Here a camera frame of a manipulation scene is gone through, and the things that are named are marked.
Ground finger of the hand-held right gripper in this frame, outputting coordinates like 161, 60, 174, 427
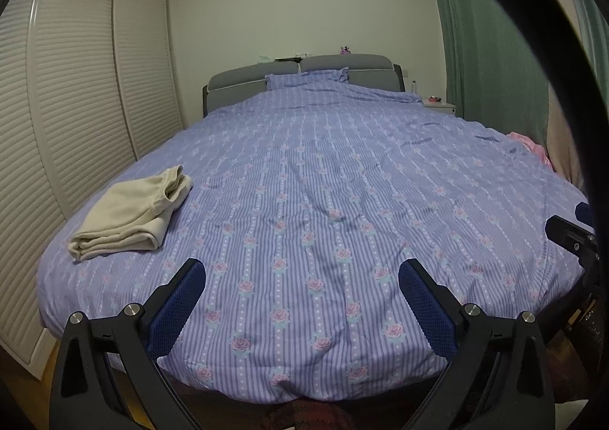
545, 216, 598, 265
574, 201, 596, 230

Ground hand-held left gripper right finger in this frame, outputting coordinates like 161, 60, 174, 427
398, 259, 556, 430

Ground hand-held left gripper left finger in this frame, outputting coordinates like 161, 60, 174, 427
50, 258, 223, 430

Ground cream pants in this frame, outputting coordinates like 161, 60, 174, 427
67, 165, 194, 262

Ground beige curtain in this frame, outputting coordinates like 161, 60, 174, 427
542, 80, 587, 185

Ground pink cloth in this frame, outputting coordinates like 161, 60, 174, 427
507, 131, 555, 170

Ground purple floral striped duvet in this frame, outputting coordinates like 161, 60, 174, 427
37, 69, 591, 404

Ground white nightstand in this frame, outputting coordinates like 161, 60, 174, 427
421, 99, 458, 117

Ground green curtain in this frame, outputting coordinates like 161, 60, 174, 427
420, 0, 609, 174

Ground white louvered wardrobe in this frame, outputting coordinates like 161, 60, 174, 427
0, 0, 187, 382

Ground grey upholstered bed headboard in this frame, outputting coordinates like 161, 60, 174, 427
202, 53, 411, 119

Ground purple striped pillow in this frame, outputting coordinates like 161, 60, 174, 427
265, 68, 350, 91

